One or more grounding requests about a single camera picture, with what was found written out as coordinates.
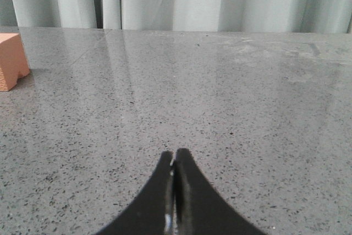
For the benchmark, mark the white pleated curtain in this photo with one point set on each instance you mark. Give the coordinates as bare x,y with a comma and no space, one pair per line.
325,16

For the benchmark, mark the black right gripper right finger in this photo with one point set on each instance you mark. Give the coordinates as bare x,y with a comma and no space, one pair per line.
200,209

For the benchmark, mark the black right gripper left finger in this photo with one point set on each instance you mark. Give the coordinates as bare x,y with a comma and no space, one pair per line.
151,212

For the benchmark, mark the orange foam cube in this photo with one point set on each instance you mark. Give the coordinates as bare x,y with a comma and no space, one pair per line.
14,63

